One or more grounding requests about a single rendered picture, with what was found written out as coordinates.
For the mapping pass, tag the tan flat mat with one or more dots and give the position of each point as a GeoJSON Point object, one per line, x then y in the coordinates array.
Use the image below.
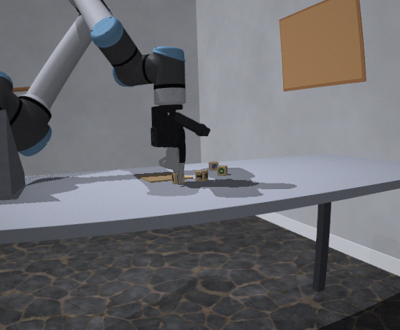
{"type": "Point", "coordinates": [160, 177]}

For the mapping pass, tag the tan letter block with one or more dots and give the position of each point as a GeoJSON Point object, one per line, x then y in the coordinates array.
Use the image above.
{"type": "Point", "coordinates": [213, 166]}
{"type": "Point", "coordinates": [201, 175]}
{"type": "Point", "coordinates": [222, 170]}
{"type": "Point", "coordinates": [175, 178]}

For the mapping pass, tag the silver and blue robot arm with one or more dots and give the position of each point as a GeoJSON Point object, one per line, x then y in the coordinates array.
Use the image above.
{"type": "Point", "coordinates": [29, 116]}

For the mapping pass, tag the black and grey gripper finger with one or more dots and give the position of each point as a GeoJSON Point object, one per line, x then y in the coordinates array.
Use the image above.
{"type": "Point", "coordinates": [166, 157]}
{"type": "Point", "coordinates": [177, 159]}

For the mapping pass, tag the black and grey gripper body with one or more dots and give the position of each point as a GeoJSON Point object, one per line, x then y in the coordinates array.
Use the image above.
{"type": "Point", "coordinates": [161, 136]}

